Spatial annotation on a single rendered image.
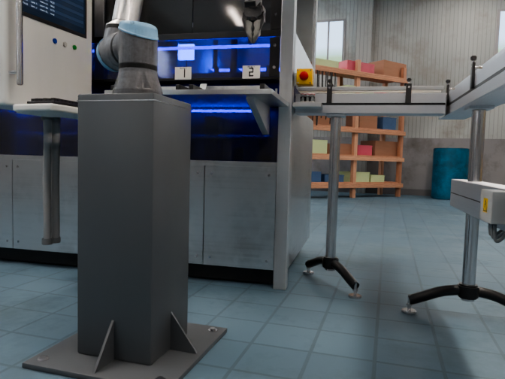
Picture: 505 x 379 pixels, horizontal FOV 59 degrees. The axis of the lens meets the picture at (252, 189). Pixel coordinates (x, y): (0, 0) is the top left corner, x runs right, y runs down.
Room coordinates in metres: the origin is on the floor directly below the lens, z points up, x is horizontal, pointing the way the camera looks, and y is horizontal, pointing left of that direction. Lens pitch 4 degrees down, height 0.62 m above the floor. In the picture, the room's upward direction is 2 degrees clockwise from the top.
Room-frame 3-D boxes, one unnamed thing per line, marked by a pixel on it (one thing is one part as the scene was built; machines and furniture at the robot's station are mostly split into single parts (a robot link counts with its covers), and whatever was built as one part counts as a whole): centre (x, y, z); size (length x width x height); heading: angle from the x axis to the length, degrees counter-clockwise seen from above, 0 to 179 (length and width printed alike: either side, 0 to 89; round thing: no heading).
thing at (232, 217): (2.82, 0.72, 0.44); 2.06 x 1.00 x 0.88; 77
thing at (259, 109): (1.96, -0.02, 0.80); 0.34 x 0.03 x 0.13; 167
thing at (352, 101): (2.18, -0.54, 0.92); 0.69 x 0.15 x 0.16; 77
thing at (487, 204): (1.28, -0.69, 0.50); 0.12 x 0.05 x 0.09; 167
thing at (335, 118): (2.22, -0.40, 0.46); 0.09 x 0.09 x 0.77; 77
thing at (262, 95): (2.02, 0.22, 0.87); 0.70 x 0.48 x 0.02; 77
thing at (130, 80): (1.41, 0.36, 0.84); 0.15 x 0.15 x 0.10
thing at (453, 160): (8.03, -3.51, 0.45); 0.63 x 0.60 x 0.91; 163
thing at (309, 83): (2.11, -0.23, 1.00); 0.08 x 0.07 x 0.07; 167
